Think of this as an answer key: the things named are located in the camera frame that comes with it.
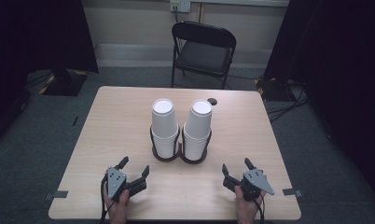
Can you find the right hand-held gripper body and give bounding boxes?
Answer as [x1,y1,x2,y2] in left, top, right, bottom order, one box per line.
[222,168,275,203]

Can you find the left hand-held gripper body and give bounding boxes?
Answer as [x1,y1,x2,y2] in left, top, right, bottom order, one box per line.
[101,166,148,202]

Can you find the dark double cup holder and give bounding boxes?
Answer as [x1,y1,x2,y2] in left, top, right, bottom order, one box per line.
[149,124,214,165]

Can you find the white cup stack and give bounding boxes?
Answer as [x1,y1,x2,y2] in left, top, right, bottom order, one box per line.
[184,99,214,140]

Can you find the person's left hand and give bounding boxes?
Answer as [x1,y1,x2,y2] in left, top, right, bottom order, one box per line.
[103,184,131,224]

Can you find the person's right hand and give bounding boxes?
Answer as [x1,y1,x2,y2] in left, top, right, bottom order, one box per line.
[234,185,267,224]

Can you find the grey tape strip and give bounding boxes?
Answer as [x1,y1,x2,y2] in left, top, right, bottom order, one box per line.
[282,188,304,199]
[43,189,69,202]

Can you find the black stand base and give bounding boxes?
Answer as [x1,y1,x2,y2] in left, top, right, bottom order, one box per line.
[254,76,290,103]
[38,68,90,97]

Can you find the black folding chair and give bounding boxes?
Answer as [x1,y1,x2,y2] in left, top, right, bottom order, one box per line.
[171,21,238,91]

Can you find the black curtain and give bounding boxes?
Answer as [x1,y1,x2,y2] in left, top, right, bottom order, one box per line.
[263,0,375,207]
[0,0,100,147]

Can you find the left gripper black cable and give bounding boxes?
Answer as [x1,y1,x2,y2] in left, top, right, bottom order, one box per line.
[99,175,116,224]

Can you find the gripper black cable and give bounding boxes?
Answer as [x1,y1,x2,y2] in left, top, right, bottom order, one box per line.
[253,193,267,224]
[99,175,116,224]

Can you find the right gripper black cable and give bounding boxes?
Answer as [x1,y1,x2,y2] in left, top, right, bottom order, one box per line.
[253,193,267,224]

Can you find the black floor cables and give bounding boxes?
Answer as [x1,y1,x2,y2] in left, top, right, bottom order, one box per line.
[265,77,311,123]

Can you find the white wall outlet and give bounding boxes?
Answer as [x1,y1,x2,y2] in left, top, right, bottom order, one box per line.
[169,0,192,14]

